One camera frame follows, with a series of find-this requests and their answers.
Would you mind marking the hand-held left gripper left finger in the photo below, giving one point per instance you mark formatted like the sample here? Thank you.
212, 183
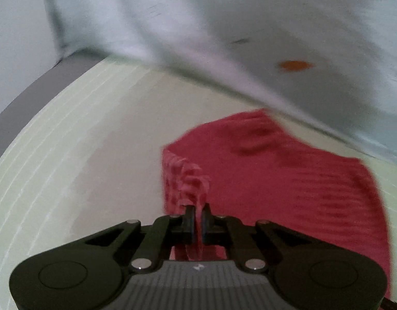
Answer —
189, 222

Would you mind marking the white cloth with orange spot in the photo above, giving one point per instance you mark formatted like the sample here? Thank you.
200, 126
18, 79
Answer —
250, 32

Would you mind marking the red knitted garment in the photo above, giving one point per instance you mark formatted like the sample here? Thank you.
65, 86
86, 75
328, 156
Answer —
282, 180

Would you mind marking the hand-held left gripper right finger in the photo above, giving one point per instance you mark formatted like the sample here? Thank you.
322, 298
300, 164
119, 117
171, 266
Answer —
206, 222

